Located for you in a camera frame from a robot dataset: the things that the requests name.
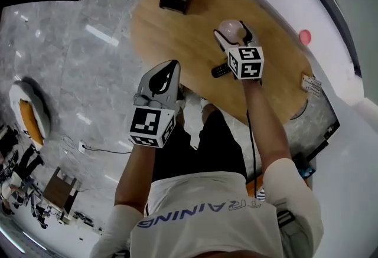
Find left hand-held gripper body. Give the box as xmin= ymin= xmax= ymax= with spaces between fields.
xmin=128 ymin=95 xmax=181 ymax=149

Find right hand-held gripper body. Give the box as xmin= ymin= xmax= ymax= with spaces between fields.
xmin=225 ymin=41 xmax=264 ymax=81

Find person's left forearm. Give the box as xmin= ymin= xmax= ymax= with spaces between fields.
xmin=114 ymin=144 xmax=157 ymax=208

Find person's right forearm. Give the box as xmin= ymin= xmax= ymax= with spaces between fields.
xmin=242 ymin=79 xmax=294 ymax=175

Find wooden coffee table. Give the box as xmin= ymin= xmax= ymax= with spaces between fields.
xmin=129 ymin=0 xmax=313 ymax=128

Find black remote control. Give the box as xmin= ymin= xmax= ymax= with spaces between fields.
xmin=211 ymin=63 xmax=232 ymax=79

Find pink round dish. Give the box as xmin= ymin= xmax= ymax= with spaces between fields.
xmin=298 ymin=29 xmax=312 ymax=45

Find person's black shorts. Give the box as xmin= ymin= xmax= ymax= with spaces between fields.
xmin=149 ymin=108 xmax=248 ymax=184

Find brown wooden side table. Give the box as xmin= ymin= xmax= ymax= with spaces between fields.
xmin=42 ymin=166 xmax=79 ymax=220

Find person's white shirt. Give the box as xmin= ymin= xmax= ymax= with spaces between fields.
xmin=89 ymin=157 xmax=325 ymax=258

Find white pet bed orange cushion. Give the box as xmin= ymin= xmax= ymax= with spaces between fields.
xmin=8 ymin=79 xmax=51 ymax=146

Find orange board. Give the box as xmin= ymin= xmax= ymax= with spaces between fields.
xmin=246 ymin=173 xmax=266 ymax=199

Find blue small box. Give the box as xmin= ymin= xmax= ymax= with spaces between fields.
xmin=297 ymin=161 xmax=314 ymax=178

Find black floor cable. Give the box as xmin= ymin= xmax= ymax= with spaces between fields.
xmin=84 ymin=145 xmax=133 ymax=155

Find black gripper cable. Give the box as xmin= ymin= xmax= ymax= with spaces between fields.
xmin=246 ymin=109 xmax=258 ymax=199

